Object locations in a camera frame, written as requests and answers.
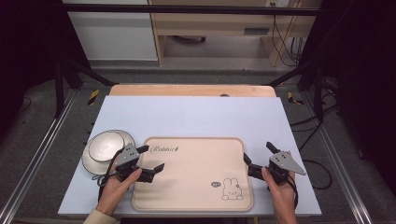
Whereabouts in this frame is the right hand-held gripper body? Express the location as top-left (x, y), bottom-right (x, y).
top-left (264, 150), bottom-right (307, 187)

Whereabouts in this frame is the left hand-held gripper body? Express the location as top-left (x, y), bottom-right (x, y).
top-left (114, 142), bottom-right (143, 183)

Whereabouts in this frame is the person's right hand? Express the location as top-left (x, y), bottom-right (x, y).
top-left (261, 166), bottom-right (297, 217)

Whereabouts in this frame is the person's left hand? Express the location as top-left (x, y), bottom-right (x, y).
top-left (95, 166), bottom-right (143, 217)

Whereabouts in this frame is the white bowl with dark rim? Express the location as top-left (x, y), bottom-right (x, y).
top-left (88, 131), bottom-right (126, 163)

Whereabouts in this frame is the white plate with dark rim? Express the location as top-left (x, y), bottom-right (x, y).
top-left (80, 129), bottom-right (137, 176)

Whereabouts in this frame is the beige tray with rabbit print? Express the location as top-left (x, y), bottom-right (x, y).
top-left (131, 136), bottom-right (255, 214)

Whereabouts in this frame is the yellow black tape marker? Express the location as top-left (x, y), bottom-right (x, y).
top-left (286, 91), bottom-right (305, 106)
top-left (87, 89), bottom-right (101, 106)

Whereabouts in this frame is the black metal stand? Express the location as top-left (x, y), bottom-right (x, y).
top-left (264, 60), bottom-right (327, 123)
top-left (53, 57), bottom-right (117, 119)

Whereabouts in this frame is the wooden table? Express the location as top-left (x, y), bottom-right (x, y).
top-left (108, 83), bottom-right (277, 98)

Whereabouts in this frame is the black curtain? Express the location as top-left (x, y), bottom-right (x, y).
top-left (298, 0), bottom-right (396, 189)
top-left (0, 0), bottom-right (92, 139)

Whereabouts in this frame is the white cabinet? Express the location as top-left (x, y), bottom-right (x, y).
top-left (62, 0), bottom-right (160, 62)

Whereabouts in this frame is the light wooden desk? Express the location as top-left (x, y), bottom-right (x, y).
top-left (147, 0), bottom-right (323, 68)

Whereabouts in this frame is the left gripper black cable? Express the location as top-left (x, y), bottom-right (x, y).
top-left (92, 148), bottom-right (125, 203)

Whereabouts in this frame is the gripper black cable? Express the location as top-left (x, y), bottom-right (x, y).
top-left (92, 148), bottom-right (125, 203)
top-left (287, 172), bottom-right (300, 210)

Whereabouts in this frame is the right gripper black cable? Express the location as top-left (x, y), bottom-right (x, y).
top-left (287, 172), bottom-right (300, 210)

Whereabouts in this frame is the black floor cable loop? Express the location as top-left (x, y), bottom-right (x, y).
top-left (302, 159), bottom-right (333, 191)

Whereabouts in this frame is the aluminium floor rail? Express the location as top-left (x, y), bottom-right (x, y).
top-left (301, 91), bottom-right (375, 224)
top-left (0, 89), bottom-right (78, 224)

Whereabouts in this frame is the bundle of hanging cables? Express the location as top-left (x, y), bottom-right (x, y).
top-left (270, 14), bottom-right (305, 68)

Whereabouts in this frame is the black horizontal frame bar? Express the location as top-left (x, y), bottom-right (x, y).
top-left (61, 3), bottom-right (322, 17)

